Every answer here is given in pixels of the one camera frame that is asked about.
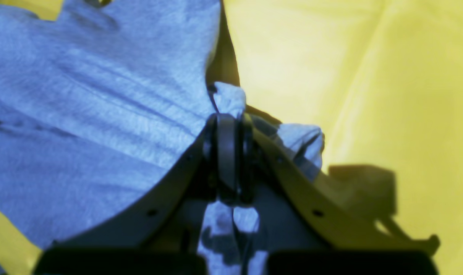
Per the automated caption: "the yellow table cloth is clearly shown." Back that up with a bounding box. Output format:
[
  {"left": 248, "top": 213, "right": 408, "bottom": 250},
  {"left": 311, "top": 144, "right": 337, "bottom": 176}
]
[{"left": 0, "top": 0, "right": 463, "bottom": 275}]

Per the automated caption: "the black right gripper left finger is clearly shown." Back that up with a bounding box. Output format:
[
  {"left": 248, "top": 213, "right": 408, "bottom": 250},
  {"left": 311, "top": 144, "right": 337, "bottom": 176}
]
[{"left": 34, "top": 114, "right": 238, "bottom": 275}]

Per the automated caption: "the grey t-shirt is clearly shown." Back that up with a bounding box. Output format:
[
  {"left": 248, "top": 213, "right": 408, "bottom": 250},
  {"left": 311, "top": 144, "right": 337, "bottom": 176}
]
[{"left": 0, "top": 0, "right": 325, "bottom": 275}]

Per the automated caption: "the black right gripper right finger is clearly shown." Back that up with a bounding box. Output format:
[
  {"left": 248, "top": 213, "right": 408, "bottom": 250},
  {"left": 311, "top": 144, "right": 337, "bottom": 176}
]
[{"left": 235, "top": 114, "right": 440, "bottom": 275}]

